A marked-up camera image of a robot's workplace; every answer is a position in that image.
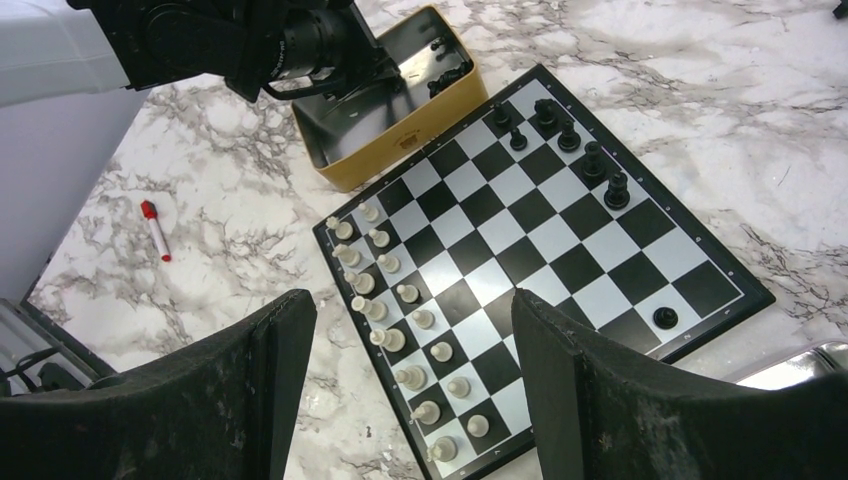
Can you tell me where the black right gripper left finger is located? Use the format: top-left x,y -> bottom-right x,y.
1,289 -> 317,479

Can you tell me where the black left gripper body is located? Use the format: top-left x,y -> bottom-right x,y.
225,1 -> 402,102

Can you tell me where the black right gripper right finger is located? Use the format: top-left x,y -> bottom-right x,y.
511,289 -> 847,479

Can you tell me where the black chess pawn corner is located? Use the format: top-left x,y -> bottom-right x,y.
653,306 -> 679,330

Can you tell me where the black chess pawn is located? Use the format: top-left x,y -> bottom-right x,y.
493,103 -> 512,129

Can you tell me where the black chess piece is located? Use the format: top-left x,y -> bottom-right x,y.
581,141 -> 606,182
603,171 -> 631,211
509,127 -> 528,151
534,99 -> 558,130
557,119 -> 581,153

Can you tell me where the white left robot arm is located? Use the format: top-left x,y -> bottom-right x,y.
1,0 -> 401,106

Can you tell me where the white chess pawn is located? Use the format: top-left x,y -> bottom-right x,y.
466,414 -> 490,438
446,376 -> 471,398
377,254 -> 401,274
368,228 -> 391,248
411,309 -> 435,330
395,284 -> 420,304
357,202 -> 380,223
429,341 -> 454,363

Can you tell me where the pile of black chess pieces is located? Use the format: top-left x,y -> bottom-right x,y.
427,36 -> 474,99

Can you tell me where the white chess knight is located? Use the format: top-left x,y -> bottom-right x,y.
410,400 -> 441,425
331,244 -> 362,267

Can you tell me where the white chess bishop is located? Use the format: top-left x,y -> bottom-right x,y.
393,365 -> 427,391
344,271 -> 376,296

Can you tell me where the yellow metal tin box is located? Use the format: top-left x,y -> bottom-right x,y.
292,5 -> 489,192

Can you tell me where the red and white marker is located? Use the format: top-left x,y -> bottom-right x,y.
140,200 -> 172,262

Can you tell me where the black and white chessboard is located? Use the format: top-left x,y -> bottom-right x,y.
313,65 -> 775,479

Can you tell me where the silver metal tin lid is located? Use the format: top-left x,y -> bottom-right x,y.
722,339 -> 847,390

